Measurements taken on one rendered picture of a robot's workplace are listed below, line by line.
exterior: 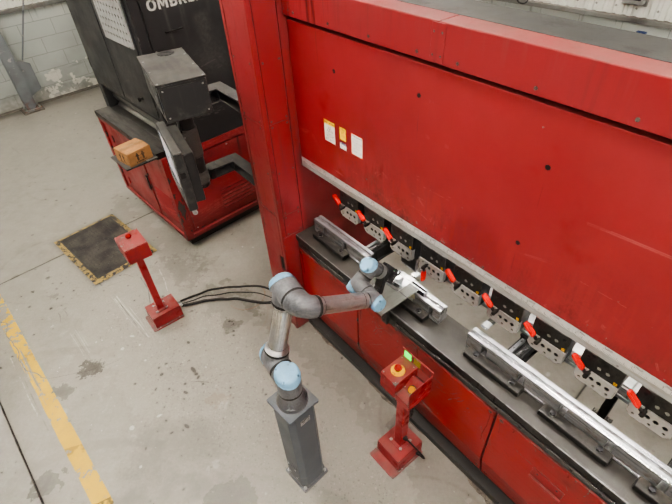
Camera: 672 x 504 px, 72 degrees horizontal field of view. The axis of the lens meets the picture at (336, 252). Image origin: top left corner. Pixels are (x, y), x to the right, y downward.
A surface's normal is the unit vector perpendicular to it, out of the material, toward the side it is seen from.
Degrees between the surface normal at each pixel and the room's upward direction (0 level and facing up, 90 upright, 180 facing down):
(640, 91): 90
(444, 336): 0
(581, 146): 90
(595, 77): 90
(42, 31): 90
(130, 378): 0
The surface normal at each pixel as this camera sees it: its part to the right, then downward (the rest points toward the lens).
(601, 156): -0.78, 0.45
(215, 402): -0.05, -0.75
